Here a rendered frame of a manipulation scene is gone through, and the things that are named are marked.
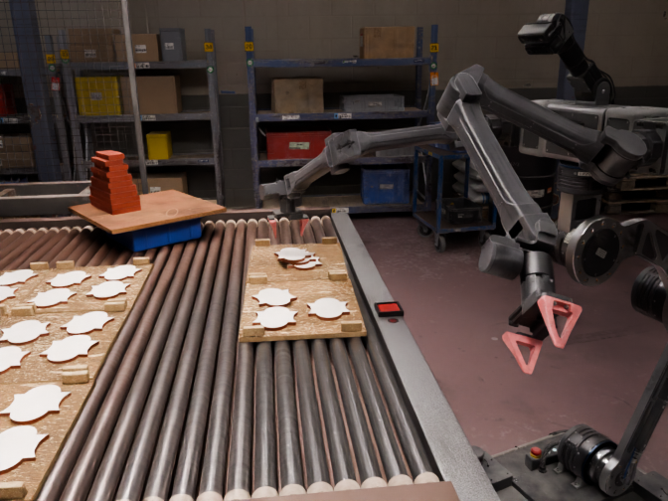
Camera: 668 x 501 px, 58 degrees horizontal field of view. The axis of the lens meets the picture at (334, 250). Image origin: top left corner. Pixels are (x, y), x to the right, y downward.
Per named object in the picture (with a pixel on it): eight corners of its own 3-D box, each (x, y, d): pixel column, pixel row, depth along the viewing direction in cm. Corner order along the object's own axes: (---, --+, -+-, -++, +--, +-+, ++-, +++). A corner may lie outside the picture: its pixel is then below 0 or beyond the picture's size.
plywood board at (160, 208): (173, 193, 296) (173, 189, 295) (227, 212, 260) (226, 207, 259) (68, 211, 265) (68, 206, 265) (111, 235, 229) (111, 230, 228)
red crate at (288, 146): (328, 152, 653) (327, 125, 644) (332, 159, 610) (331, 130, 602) (266, 153, 647) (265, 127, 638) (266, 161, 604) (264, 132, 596)
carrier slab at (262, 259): (339, 246, 245) (339, 243, 245) (349, 282, 206) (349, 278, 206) (252, 249, 243) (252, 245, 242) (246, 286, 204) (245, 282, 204)
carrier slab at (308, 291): (350, 282, 206) (350, 278, 206) (366, 336, 167) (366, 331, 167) (247, 287, 203) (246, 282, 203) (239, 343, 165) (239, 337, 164)
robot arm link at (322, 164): (355, 167, 176) (348, 131, 177) (337, 169, 173) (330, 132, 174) (301, 200, 215) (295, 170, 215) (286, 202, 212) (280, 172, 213)
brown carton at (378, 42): (407, 60, 625) (408, 26, 615) (415, 60, 589) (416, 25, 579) (358, 60, 621) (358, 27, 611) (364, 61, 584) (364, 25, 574)
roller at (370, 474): (309, 225, 292) (309, 215, 291) (392, 518, 108) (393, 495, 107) (299, 225, 292) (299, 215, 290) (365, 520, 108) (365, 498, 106)
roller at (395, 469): (320, 224, 293) (319, 215, 291) (419, 515, 109) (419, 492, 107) (310, 225, 292) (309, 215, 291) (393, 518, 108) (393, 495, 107)
